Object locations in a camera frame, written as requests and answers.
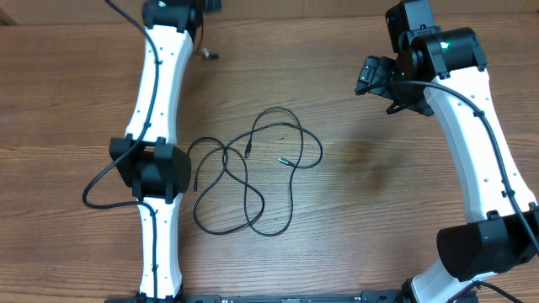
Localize black cable silver plugs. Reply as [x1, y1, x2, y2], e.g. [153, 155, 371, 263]
[187, 122, 323, 237]

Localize black cable dark plugs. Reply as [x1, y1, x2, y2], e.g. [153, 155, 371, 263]
[187, 106, 306, 237]

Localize black USB cable removed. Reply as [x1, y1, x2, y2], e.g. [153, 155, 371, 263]
[195, 26, 220, 60]

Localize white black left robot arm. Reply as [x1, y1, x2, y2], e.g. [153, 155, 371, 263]
[82, 0, 222, 302]

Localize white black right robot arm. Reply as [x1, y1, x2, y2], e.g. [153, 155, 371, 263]
[355, 0, 538, 302]

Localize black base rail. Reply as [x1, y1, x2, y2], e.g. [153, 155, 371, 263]
[104, 288, 481, 303]

